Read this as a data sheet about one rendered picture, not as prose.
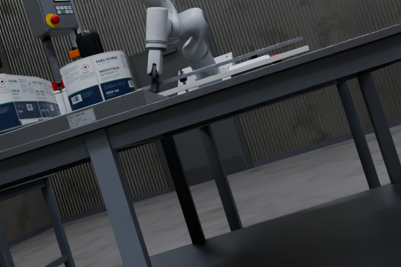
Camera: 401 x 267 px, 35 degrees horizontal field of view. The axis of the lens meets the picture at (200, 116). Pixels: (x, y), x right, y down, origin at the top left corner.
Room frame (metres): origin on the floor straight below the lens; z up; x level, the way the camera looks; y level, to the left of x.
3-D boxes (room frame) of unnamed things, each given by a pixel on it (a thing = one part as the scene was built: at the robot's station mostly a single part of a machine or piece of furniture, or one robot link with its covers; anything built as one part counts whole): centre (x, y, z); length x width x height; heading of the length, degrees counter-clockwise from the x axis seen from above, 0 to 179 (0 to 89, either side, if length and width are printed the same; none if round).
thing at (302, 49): (2.43, 0.07, 0.90); 1.07 x 0.01 x 0.02; 86
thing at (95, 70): (1.90, 0.26, 0.95); 0.20 x 0.20 x 0.14
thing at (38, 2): (2.58, 0.45, 1.38); 0.17 x 0.10 x 0.19; 141
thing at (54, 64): (2.60, 0.51, 1.18); 0.04 x 0.04 x 0.21
